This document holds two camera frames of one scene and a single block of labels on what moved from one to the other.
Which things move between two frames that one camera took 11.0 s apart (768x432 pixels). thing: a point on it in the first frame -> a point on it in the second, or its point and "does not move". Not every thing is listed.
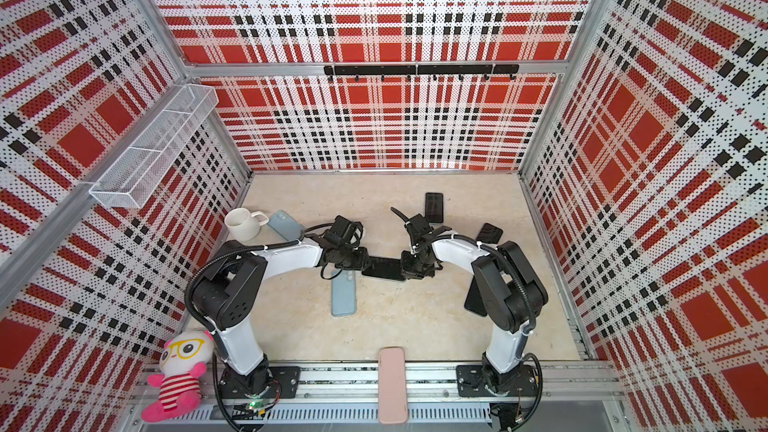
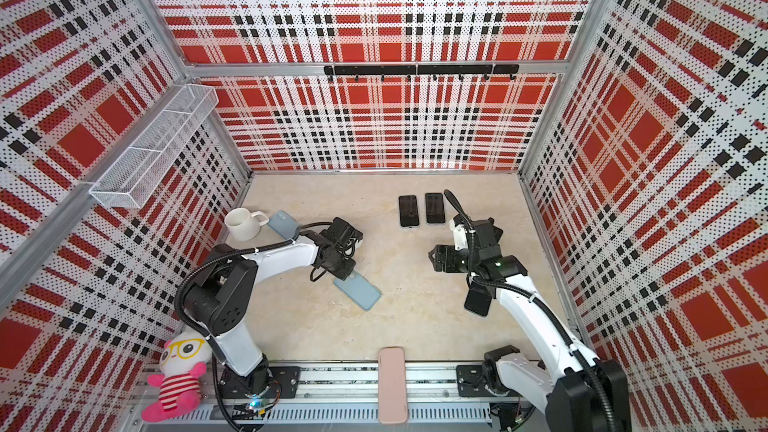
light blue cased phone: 343,293 -> 359,289
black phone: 474,300 does not move
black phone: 384,267 -> 408,209
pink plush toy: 182,362 does not move
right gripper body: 415,269 -> 456,261
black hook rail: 423,69 does not move
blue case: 289,228 does not move
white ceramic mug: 242,224 does not move
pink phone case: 392,395 does not move
